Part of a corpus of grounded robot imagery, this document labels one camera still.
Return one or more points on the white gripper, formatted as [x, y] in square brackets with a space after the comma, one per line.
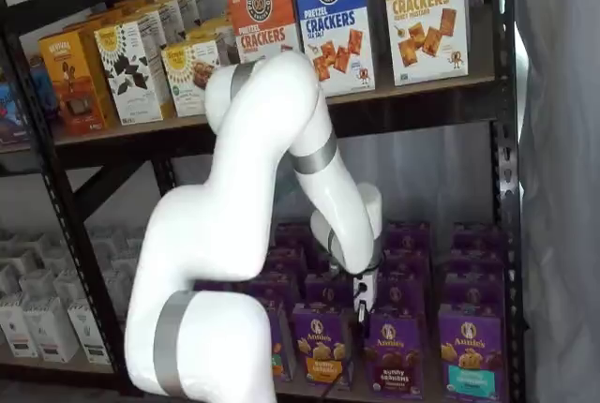
[369, 288]

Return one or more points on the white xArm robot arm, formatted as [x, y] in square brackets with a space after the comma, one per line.
[234, 215]

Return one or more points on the purple Annie's snack box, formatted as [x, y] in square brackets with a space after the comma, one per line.
[328, 288]
[403, 295]
[475, 264]
[473, 293]
[478, 239]
[405, 263]
[288, 260]
[293, 234]
[274, 293]
[408, 234]

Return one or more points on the purple box orange patch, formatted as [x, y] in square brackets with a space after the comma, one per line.
[323, 342]

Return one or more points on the purple box brown patch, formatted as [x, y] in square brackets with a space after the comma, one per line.
[394, 356]

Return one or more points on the purple box green patch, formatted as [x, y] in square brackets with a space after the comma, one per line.
[282, 351]

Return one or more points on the wooden shelf board under purple boxes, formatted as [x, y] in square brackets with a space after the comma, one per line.
[300, 393]

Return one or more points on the purple box teal patch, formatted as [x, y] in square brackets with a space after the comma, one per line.
[469, 356]

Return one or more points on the black metal shelf rack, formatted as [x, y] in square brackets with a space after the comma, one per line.
[504, 140]

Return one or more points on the wooden shelf board under cracker boxes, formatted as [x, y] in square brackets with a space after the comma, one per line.
[422, 94]

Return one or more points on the white carton box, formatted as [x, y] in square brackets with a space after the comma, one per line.
[16, 328]
[91, 332]
[70, 283]
[51, 328]
[37, 283]

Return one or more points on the white box brown crackers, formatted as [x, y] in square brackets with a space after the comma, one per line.
[187, 79]

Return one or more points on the yellow pretzel crackers box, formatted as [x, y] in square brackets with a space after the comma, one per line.
[422, 23]

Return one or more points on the yellow Simple Mills box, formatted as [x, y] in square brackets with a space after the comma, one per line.
[159, 23]
[187, 4]
[220, 42]

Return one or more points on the blue pretzel crackers box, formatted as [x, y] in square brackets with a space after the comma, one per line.
[333, 0]

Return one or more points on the orange pretzel crackers box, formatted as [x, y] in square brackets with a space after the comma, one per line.
[262, 14]

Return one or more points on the white box dark crackers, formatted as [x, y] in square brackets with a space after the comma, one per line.
[129, 70]

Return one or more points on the orange Simple Mills box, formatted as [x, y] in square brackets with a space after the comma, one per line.
[70, 79]

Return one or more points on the grey fabric curtain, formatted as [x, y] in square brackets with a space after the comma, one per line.
[558, 178]

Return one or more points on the blue snack package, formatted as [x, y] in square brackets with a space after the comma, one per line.
[11, 103]

